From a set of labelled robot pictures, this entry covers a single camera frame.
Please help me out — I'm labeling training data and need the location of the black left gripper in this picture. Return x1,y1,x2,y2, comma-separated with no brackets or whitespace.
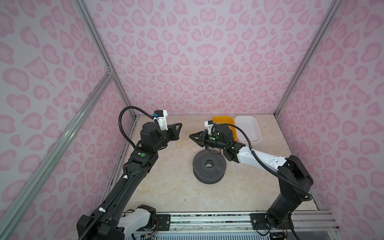
152,121,182,153

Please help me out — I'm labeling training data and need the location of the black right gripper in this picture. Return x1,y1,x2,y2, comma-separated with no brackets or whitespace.
189,129,227,150

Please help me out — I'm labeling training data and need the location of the dark grey cable spool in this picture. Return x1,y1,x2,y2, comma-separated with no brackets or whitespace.
193,150,227,185

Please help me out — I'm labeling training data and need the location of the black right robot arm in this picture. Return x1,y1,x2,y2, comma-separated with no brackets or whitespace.
189,130,313,229

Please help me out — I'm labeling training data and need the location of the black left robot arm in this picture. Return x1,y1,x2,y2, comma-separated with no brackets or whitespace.
77,122,183,240

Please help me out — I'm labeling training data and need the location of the yellow plastic bin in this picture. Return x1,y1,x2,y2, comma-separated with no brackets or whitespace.
213,116,238,141

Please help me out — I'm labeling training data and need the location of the white plastic bin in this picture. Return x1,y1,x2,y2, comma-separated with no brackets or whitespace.
235,116,262,144

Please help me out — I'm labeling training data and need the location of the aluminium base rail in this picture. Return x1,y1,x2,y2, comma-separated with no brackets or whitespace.
119,210,346,240

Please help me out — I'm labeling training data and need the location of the aluminium frame diagonal strut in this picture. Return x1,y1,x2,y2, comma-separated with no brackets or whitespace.
1,71,115,239

